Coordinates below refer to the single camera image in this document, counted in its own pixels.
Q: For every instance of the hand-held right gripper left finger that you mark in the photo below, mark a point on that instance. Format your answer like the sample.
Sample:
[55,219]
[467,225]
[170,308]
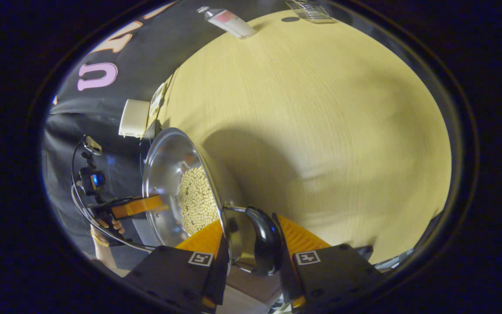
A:
[220,270]

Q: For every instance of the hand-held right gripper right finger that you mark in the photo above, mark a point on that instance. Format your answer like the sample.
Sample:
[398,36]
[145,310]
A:
[288,270]

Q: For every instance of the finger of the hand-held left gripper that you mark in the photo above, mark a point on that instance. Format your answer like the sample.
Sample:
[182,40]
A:
[140,206]

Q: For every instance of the pile of soybeans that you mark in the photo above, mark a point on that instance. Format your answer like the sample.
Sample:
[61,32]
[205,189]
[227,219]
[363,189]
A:
[196,200]

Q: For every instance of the white toaster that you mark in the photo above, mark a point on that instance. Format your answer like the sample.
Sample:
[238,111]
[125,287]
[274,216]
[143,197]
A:
[134,117]

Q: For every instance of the small divided grain dish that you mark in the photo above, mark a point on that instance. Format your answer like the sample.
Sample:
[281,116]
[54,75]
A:
[157,100]

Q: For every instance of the clear bottle with pink label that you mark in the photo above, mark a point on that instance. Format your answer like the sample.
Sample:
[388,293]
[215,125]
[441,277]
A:
[229,22]

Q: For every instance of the small black disc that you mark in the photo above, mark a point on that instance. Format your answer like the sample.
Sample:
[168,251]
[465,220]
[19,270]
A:
[290,19]

